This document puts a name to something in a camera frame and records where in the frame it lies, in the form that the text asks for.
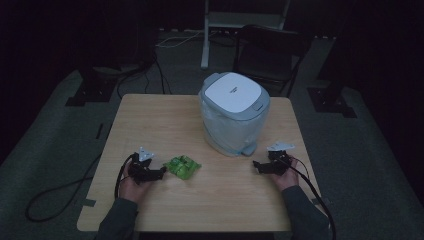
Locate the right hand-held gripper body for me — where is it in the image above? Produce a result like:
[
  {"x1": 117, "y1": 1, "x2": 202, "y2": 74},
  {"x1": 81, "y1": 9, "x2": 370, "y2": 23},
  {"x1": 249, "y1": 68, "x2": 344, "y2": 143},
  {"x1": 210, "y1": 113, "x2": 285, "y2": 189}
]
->
[{"x1": 265, "y1": 141, "x2": 296, "y2": 176}]

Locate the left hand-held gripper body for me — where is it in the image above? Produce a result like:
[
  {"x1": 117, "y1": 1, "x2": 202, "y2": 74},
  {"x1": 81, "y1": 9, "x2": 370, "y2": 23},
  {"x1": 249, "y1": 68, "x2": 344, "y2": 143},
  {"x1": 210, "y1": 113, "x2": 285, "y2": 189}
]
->
[{"x1": 127, "y1": 145, "x2": 158, "y2": 185}]

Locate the green snack packet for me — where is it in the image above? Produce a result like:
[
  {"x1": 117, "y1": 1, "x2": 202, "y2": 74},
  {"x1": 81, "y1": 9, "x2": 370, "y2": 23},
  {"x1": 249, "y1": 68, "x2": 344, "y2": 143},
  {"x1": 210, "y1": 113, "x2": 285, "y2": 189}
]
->
[{"x1": 162, "y1": 154, "x2": 203, "y2": 181}]

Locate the person's right hand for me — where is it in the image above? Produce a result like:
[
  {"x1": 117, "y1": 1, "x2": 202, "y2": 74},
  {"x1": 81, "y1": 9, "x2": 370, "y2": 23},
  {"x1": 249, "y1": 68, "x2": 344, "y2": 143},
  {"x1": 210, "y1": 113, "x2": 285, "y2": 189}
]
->
[{"x1": 269, "y1": 155, "x2": 300, "y2": 192}]

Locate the person's left hand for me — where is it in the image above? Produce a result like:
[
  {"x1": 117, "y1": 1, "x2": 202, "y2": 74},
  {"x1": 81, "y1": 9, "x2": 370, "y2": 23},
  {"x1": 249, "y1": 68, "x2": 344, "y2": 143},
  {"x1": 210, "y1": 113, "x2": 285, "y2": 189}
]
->
[{"x1": 118, "y1": 161, "x2": 153, "y2": 205}]

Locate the white lidded trash can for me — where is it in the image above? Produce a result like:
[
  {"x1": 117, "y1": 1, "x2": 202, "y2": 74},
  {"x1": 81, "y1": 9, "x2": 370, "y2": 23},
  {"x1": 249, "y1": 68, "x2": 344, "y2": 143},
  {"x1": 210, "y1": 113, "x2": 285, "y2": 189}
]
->
[{"x1": 198, "y1": 71, "x2": 272, "y2": 158}]

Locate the black stand base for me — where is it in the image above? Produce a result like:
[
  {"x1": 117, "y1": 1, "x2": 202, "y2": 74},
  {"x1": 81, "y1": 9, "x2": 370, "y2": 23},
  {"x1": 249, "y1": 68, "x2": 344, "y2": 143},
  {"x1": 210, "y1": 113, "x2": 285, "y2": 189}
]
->
[
  {"x1": 306, "y1": 85, "x2": 358, "y2": 119},
  {"x1": 65, "y1": 65, "x2": 118, "y2": 108}
]

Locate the black folding chair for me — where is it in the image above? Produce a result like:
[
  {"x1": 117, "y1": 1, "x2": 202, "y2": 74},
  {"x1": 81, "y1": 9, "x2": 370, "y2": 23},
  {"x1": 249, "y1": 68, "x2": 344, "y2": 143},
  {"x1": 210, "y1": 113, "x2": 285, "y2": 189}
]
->
[{"x1": 232, "y1": 24, "x2": 315, "y2": 98}]

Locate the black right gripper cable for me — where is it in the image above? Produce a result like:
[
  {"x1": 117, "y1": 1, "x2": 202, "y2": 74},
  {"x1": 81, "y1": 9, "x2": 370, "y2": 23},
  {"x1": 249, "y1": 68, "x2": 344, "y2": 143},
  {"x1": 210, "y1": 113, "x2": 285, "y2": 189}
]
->
[{"x1": 285, "y1": 155, "x2": 337, "y2": 240}]

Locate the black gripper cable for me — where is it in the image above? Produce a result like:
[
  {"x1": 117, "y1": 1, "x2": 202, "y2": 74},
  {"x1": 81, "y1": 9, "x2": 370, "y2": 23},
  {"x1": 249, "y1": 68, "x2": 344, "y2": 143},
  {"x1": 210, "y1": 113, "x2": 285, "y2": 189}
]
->
[
  {"x1": 25, "y1": 153, "x2": 136, "y2": 223},
  {"x1": 285, "y1": 155, "x2": 337, "y2": 240}
]

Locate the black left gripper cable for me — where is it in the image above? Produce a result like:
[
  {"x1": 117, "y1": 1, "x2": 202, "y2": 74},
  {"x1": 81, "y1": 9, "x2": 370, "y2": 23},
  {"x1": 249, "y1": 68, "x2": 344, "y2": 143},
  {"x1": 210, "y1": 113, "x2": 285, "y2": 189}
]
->
[{"x1": 25, "y1": 153, "x2": 136, "y2": 223}]

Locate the black floor cable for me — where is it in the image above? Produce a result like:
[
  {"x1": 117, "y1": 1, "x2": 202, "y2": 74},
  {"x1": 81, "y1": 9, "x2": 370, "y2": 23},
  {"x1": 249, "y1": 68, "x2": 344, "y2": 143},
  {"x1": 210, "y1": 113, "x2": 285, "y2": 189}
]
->
[{"x1": 115, "y1": 52, "x2": 173, "y2": 100}]

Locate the white floor cable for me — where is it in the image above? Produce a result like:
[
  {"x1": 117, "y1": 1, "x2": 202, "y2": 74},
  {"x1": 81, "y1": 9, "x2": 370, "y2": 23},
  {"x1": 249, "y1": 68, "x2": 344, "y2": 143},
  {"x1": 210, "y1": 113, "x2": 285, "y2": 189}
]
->
[{"x1": 155, "y1": 29, "x2": 205, "y2": 49}]

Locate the white metal desk frame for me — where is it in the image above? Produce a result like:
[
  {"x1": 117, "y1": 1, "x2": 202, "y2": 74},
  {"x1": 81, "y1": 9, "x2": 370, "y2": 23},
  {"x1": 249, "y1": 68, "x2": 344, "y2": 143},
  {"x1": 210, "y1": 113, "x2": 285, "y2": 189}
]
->
[{"x1": 200, "y1": 0, "x2": 292, "y2": 71}]

